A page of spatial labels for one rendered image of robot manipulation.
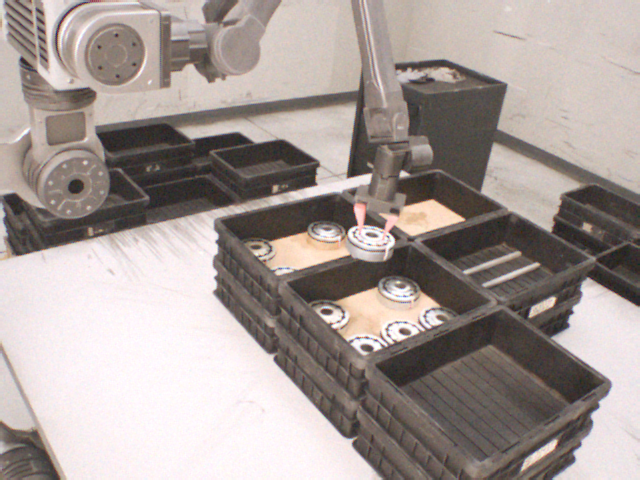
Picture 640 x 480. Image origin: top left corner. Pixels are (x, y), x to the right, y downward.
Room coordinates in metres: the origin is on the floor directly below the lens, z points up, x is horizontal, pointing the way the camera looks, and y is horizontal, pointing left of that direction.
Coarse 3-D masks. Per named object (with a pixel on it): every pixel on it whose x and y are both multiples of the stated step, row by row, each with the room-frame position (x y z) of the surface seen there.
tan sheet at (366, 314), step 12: (348, 300) 1.25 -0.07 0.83; (360, 300) 1.26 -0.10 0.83; (372, 300) 1.27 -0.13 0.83; (420, 300) 1.29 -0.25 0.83; (432, 300) 1.30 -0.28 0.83; (348, 312) 1.21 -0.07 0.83; (360, 312) 1.21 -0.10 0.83; (372, 312) 1.22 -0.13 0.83; (384, 312) 1.22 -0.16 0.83; (396, 312) 1.23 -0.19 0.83; (408, 312) 1.24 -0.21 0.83; (360, 324) 1.17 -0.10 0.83; (372, 324) 1.17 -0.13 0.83; (348, 336) 1.12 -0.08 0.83
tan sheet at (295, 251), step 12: (276, 240) 1.48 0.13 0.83; (288, 240) 1.49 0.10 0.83; (300, 240) 1.50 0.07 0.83; (276, 252) 1.42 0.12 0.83; (288, 252) 1.43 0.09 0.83; (300, 252) 1.44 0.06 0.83; (312, 252) 1.45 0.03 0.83; (324, 252) 1.46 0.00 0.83; (336, 252) 1.46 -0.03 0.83; (348, 252) 1.47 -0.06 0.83; (276, 264) 1.37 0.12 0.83; (288, 264) 1.37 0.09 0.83; (300, 264) 1.38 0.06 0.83; (312, 264) 1.39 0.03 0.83
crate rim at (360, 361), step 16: (432, 256) 1.34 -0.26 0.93; (304, 272) 1.19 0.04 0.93; (320, 272) 1.21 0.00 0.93; (448, 272) 1.28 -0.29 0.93; (288, 288) 1.12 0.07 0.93; (480, 288) 1.22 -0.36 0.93; (304, 304) 1.08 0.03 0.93; (496, 304) 1.17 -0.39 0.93; (320, 320) 1.03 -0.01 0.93; (448, 320) 1.08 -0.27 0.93; (336, 336) 0.98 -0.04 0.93; (416, 336) 1.02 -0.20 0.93; (352, 352) 0.94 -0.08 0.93; (384, 352) 0.96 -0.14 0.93
